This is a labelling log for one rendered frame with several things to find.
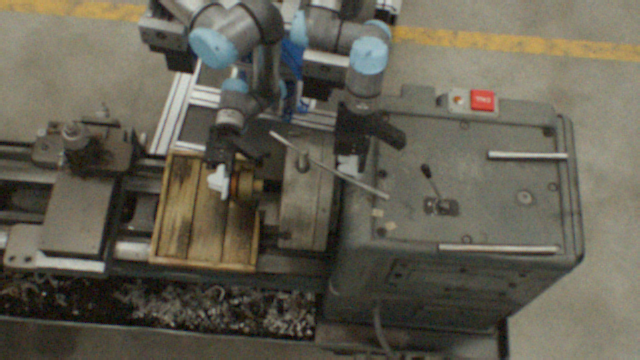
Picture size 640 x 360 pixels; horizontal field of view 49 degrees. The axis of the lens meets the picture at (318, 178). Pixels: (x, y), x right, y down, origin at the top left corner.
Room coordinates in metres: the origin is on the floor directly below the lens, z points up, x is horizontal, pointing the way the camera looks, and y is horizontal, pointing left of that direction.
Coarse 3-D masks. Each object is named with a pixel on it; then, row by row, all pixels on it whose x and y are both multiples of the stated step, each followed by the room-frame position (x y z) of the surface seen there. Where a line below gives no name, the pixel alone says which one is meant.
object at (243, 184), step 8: (232, 176) 0.77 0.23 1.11; (240, 176) 0.77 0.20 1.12; (248, 176) 0.78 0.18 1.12; (232, 184) 0.75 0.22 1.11; (240, 184) 0.75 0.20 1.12; (248, 184) 0.75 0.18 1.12; (256, 184) 0.76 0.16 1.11; (264, 184) 0.79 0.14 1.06; (232, 192) 0.73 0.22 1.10; (240, 192) 0.73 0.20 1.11; (248, 192) 0.73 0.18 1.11; (240, 200) 0.72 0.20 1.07; (248, 200) 0.72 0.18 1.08
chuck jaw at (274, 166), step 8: (296, 136) 0.88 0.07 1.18; (272, 144) 0.85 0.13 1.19; (280, 144) 0.85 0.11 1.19; (272, 152) 0.83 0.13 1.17; (280, 152) 0.83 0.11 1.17; (264, 160) 0.81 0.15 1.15; (272, 160) 0.82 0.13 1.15; (280, 160) 0.82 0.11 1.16; (256, 168) 0.79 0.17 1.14; (264, 168) 0.80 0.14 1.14; (272, 168) 0.80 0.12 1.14; (280, 168) 0.80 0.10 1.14; (256, 176) 0.78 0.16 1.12; (264, 176) 0.78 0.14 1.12; (272, 176) 0.78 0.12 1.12; (280, 176) 0.79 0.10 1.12
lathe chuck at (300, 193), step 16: (304, 144) 0.84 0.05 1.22; (320, 144) 0.85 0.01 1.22; (288, 160) 0.78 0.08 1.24; (320, 160) 0.79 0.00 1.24; (288, 176) 0.74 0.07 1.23; (304, 176) 0.75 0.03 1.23; (288, 192) 0.70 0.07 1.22; (304, 192) 0.71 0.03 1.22; (288, 208) 0.67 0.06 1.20; (304, 208) 0.67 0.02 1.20; (288, 224) 0.64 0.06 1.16; (304, 224) 0.64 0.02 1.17; (304, 240) 0.62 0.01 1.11
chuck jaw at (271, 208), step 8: (256, 192) 0.74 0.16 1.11; (256, 200) 0.71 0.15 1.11; (264, 200) 0.72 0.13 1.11; (272, 200) 0.72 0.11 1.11; (280, 200) 0.72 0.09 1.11; (256, 208) 0.70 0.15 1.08; (264, 208) 0.69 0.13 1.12; (272, 208) 0.69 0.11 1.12; (280, 208) 0.70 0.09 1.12; (264, 216) 0.68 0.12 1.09; (272, 216) 0.67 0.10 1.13; (264, 224) 0.64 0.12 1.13; (272, 224) 0.65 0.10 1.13; (264, 232) 0.63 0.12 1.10; (272, 232) 0.64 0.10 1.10; (280, 232) 0.63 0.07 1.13; (288, 232) 0.63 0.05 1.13; (288, 240) 0.62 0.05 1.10
